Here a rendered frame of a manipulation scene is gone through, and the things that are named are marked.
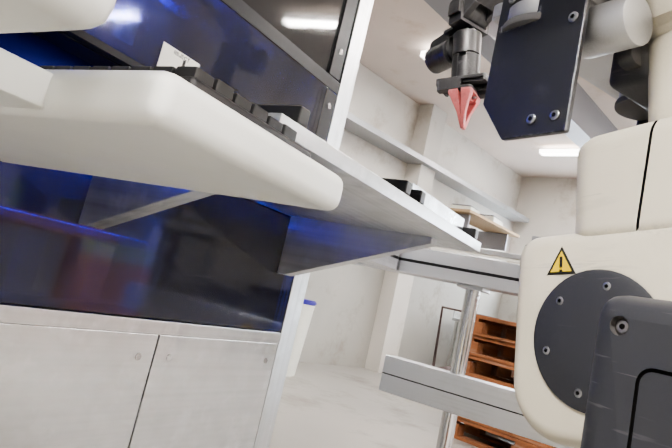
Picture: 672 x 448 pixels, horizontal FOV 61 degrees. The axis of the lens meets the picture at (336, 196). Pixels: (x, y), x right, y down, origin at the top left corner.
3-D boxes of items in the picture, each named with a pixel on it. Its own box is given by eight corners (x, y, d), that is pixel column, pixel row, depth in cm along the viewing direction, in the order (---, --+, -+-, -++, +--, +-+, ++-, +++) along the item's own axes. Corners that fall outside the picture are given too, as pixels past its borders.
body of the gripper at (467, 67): (445, 99, 120) (447, 67, 121) (494, 94, 115) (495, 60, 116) (434, 87, 114) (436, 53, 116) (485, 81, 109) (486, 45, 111)
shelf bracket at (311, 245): (276, 272, 125) (290, 215, 127) (284, 274, 128) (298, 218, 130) (418, 304, 107) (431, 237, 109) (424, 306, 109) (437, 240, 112)
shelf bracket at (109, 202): (77, 223, 84) (103, 139, 86) (94, 227, 86) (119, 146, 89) (252, 261, 66) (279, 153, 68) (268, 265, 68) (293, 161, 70)
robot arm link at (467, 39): (467, 20, 114) (487, 30, 117) (443, 33, 119) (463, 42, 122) (466, 52, 112) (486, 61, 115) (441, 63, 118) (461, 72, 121)
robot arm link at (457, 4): (461, -7, 115) (490, 11, 120) (423, 15, 125) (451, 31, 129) (455, 46, 112) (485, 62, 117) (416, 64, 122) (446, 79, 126)
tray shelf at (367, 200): (20, 117, 83) (25, 104, 84) (291, 222, 141) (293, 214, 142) (277, 130, 58) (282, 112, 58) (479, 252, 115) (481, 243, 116)
